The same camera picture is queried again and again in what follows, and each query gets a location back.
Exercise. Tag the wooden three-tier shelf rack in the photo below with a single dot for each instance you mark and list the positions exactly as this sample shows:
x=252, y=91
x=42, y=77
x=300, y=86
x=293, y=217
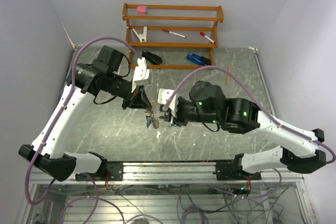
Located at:
x=182, y=19

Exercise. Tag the orange pencil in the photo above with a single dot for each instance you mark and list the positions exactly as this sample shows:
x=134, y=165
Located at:
x=228, y=76

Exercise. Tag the pink eraser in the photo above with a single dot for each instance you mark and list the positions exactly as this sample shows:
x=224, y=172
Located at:
x=142, y=10

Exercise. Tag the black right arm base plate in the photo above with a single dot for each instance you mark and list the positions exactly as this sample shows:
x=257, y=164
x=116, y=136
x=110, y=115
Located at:
x=224, y=170

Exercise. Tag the red-capped white marker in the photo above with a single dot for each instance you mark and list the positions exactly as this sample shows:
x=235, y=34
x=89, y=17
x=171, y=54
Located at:
x=207, y=37

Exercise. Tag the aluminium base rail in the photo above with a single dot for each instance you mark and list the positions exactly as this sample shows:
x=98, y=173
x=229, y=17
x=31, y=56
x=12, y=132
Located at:
x=173, y=173

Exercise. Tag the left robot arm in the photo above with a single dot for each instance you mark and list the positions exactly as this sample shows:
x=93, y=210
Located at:
x=47, y=151

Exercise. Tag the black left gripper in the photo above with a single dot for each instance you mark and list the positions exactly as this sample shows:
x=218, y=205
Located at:
x=143, y=102

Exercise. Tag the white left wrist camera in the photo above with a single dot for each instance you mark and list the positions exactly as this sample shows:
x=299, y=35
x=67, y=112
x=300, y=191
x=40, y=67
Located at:
x=142, y=76

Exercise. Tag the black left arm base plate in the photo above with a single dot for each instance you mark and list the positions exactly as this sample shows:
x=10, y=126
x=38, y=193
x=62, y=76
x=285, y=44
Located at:
x=115, y=171

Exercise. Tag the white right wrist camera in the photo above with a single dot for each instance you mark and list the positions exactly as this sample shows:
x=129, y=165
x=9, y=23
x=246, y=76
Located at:
x=168, y=100

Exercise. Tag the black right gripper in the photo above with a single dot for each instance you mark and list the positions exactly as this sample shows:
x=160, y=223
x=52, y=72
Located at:
x=177, y=120

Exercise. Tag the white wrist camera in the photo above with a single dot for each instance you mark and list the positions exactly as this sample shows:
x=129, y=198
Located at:
x=142, y=76
x=168, y=100

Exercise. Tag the white clip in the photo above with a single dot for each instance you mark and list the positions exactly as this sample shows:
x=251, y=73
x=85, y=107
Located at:
x=141, y=37

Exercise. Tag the large keyring with keys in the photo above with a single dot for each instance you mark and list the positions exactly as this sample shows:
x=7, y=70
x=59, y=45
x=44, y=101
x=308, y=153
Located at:
x=151, y=117

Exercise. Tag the blue stapler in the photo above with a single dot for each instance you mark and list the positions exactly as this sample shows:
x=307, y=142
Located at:
x=198, y=60

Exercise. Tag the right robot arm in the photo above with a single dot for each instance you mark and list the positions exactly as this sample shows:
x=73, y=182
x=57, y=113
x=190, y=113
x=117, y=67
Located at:
x=296, y=149

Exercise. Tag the black stapler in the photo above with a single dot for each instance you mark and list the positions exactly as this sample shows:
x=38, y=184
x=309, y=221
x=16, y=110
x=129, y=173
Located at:
x=152, y=58

